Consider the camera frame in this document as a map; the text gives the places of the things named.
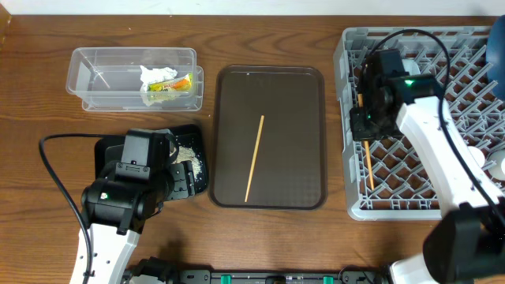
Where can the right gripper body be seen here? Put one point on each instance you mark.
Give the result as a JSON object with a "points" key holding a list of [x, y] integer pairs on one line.
{"points": [[366, 125]]}

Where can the grey dishwasher rack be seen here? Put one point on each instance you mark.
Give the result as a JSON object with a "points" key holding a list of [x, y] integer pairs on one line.
{"points": [[402, 188]]}

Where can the pink plastic cup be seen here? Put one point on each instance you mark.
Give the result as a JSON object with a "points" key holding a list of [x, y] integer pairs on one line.
{"points": [[478, 155]]}

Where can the clear plastic bin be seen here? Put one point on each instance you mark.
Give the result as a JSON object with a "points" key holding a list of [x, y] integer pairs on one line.
{"points": [[107, 79]]}

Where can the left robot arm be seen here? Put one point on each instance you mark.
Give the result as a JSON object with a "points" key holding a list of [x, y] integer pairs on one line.
{"points": [[138, 174]]}

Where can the white rice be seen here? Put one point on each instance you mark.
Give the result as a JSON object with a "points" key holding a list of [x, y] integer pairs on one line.
{"points": [[191, 149]]}

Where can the light blue bowl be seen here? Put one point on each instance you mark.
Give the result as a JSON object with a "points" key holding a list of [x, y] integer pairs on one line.
{"points": [[411, 67]]}

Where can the pale green plastic cup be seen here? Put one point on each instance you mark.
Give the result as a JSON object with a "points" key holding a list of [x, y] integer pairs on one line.
{"points": [[497, 169]]}

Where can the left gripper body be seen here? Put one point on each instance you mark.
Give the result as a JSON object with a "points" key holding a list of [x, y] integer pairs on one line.
{"points": [[184, 182]]}

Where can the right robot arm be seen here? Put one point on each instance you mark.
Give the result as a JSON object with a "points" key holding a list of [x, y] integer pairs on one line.
{"points": [[468, 242]]}

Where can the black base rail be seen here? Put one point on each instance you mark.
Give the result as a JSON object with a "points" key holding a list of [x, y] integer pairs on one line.
{"points": [[229, 277]]}

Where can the dark blue plate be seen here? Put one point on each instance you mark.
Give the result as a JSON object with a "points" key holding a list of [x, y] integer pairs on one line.
{"points": [[495, 56]]}

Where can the wooden chopstick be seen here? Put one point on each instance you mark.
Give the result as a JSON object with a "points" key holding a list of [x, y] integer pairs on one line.
{"points": [[254, 157], [367, 149]]}

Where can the black plastic bin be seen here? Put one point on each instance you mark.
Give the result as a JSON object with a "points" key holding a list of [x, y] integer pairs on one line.
{"points": [[109, 150]]}

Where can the brown serving tray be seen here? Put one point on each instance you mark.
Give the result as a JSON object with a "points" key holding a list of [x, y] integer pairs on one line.
{"points": [[291, 168]]}

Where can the yellow green snack wrapper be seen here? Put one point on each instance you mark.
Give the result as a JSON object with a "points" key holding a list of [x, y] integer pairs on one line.
{"points": [[181, 84]]}

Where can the white napkin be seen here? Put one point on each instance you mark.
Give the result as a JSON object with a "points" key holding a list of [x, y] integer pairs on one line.
{"points": [[152, 76]]}

